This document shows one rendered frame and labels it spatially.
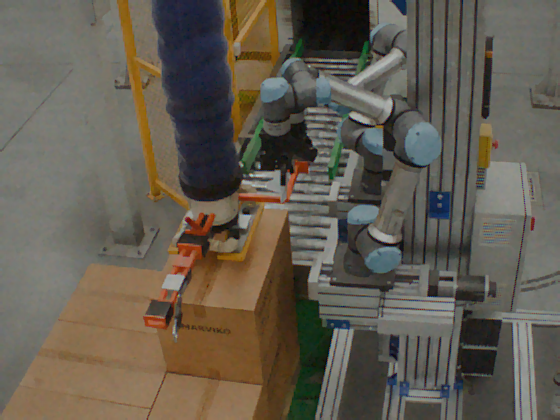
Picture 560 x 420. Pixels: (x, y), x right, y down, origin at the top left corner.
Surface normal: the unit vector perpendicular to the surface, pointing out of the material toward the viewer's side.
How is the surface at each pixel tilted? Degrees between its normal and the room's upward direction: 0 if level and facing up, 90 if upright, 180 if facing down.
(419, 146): 83
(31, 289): 0
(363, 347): 0
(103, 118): 89
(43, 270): 0
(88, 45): 90
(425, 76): 90
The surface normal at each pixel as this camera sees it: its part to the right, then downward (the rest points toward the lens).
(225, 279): -0.07, -0.81
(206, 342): -0.21, 0.58
